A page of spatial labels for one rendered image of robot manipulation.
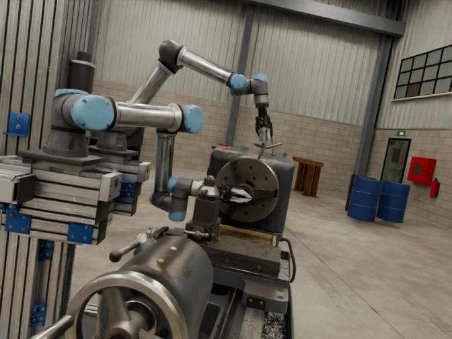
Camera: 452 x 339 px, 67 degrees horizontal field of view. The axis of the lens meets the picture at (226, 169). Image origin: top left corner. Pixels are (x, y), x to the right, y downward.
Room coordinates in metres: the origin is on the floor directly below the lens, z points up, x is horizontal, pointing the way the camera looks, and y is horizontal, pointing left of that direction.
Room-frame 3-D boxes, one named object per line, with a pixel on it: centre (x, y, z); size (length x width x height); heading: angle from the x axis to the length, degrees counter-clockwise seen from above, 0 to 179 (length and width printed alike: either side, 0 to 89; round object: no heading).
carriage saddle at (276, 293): (1.08, -0.02, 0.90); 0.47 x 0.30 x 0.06; 81
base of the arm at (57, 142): (1.25, 0.59, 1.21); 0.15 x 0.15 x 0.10
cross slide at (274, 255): (1.13, -0.01, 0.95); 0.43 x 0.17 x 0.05; 81
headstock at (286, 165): (2.09, -0.16, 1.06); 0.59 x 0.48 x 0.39; 171
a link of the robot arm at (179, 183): (1.49, 0.18, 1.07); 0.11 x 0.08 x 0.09; 81
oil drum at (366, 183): (7.58, -3.14, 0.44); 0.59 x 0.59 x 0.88
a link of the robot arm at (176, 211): (1.51, 0.19, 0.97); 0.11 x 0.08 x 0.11; 47
